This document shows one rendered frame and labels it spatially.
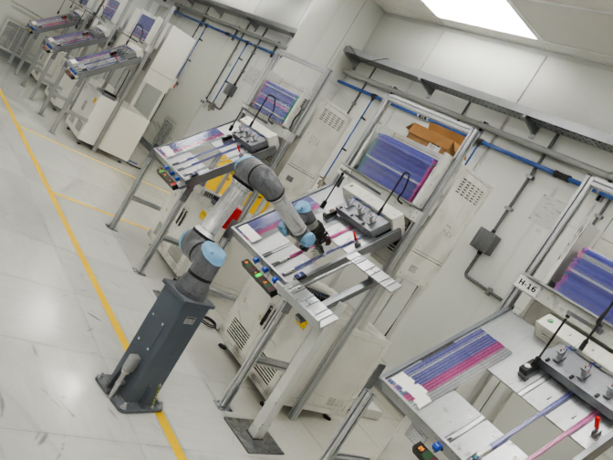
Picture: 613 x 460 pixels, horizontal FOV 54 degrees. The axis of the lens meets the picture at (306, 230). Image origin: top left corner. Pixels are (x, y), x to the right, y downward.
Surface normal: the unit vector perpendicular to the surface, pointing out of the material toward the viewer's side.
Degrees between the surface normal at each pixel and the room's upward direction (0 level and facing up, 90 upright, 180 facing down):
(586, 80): 90
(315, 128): 90
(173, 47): 90
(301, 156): 90
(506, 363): 44
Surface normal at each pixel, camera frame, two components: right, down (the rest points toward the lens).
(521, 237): -0.69, -0.33
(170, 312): -0.54, -0.22
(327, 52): 0.51, 0.42
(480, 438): -0.11, -0.84
